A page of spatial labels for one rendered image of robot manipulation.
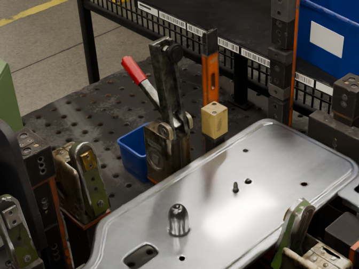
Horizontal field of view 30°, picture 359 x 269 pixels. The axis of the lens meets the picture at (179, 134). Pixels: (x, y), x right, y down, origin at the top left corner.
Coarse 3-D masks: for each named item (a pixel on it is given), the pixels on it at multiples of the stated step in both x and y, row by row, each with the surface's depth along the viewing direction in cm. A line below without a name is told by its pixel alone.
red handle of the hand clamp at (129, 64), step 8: (128, 64) 116; (136, 64) 116; (128, 72) 116; (136, 72) 115; (136, 80) 115; (144, 80) 115; (144, 88) 115; (152, 88) 115; (152, 96) 114; (160, 112) 114; (176, 120) 114; (176, 128) 113
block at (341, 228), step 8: (344, 216) 106; (352, 216) 106; (336, 224) 105; (344, 224) 105; (352, 224) 105; (328, 232) 103; (336, 232) 103; (344, 232) 103; (352, 232) 103; (328, 240) 104; (336, 240) 103; (344, 240) 102; (352, 240) 102; (336, 248) 104; (344, 248) 102; (352, 248) 100; (352, 256) 101
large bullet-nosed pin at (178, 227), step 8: (176, 208) 100; (184, 208) 100; (168, 216) 100; (176, 216) 99; (184, 216) 100; (168, 224) 101; (176, 224) 100; (184, 224) 100; (176, 232) 101; (184, 232) 101
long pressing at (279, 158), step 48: (240, 144) 119; (288, 144) 118; (144, 192) 109; (192, 192) 109; (240, 192) 109; (288, 192) 108; (336, 192) 108; (96, 240) 101; (144, 240) 101; (192, 240) 101; (240, 240) 100
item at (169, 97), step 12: (156, 48) 105; (168, 48) 106; (180, 48) 105; (156, 60) 107; (168, 60) 109; (156, 72) 108; (168, 72) 109; (156, 84) 110; (168, 84) 110; (180, 84) 111; (168, 96) 110; (180, 96) 111; (168, 108) 110; (180, 108) 113; (168, 120) 112; (180, 120) 114
